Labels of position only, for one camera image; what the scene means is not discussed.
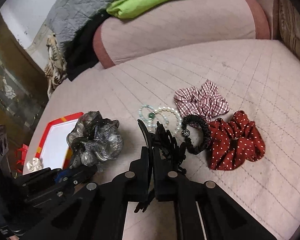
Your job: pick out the striped floral cushion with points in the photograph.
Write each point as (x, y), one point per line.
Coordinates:
(287, 24)

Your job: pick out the wooden glass door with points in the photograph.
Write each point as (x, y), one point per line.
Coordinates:
(23, 93)

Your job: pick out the leaf patterned cloth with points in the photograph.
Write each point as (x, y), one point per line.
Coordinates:
(55, 70)

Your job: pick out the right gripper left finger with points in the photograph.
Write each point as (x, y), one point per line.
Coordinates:
(99, 211)

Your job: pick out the red white checked scrunchie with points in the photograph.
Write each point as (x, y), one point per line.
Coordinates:
(205, 102)

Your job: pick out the red white shallow box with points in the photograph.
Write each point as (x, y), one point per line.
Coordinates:
(53, 150)

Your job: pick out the black claw hair clip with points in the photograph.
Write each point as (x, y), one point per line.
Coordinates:
(164, 156)

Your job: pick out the red gift bag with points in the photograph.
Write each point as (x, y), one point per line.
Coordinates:
(20, 155)

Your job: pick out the grey quilted pillow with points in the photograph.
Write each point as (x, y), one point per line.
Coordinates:
(67, 17)

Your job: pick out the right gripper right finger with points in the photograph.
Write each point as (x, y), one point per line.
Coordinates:
(206, 211)

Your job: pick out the pink quilted bolster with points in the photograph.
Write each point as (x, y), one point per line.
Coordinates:
(178, 23)

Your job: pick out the red polka dot scrunchie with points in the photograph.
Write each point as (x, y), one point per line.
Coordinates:
(234, 142)

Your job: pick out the white dotted scrunchie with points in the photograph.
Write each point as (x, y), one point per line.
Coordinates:
(34, 165)

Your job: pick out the grey metallic scrunchie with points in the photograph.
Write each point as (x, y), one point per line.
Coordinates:
(94, 140)

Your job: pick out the black cloth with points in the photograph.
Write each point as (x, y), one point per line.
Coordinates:
(80, 54)

